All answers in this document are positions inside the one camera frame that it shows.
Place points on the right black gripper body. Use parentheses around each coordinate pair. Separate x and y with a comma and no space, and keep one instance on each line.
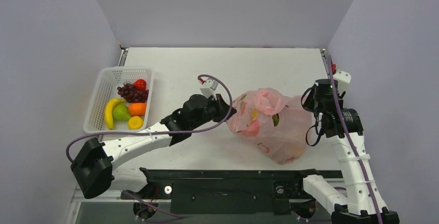
(322,103)

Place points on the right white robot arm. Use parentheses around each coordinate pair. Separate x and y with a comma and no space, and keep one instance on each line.
(343,129)

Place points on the yellow fake banana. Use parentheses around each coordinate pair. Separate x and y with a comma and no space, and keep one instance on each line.
(108,118)

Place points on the orange fake fruit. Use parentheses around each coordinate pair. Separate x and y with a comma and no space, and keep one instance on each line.
(137,109)

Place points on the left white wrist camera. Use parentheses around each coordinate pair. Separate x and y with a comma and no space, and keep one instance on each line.
(208,87)

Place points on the green fake pear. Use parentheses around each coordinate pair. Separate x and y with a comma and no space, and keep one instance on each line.
(121,113)

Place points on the red fake strawberry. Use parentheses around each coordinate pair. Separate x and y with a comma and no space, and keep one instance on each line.
(140,85)

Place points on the pink plastic bag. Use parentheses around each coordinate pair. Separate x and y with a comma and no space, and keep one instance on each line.
(271,122)

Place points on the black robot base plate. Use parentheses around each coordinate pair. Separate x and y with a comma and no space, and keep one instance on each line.
(224,191)

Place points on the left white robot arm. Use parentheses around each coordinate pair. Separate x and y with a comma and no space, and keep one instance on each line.
(96,166)

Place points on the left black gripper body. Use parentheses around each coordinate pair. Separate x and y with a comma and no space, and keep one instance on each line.
(209,115)

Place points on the yellow fake lemon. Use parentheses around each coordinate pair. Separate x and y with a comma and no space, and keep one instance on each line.
(135,122)

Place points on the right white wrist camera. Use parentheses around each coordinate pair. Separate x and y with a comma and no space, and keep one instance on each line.
(342,77)

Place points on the purple fake grapes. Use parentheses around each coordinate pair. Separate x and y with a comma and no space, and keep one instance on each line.
(131,94)

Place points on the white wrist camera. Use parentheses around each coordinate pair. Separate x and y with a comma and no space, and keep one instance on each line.
(342,77)
(208,87)

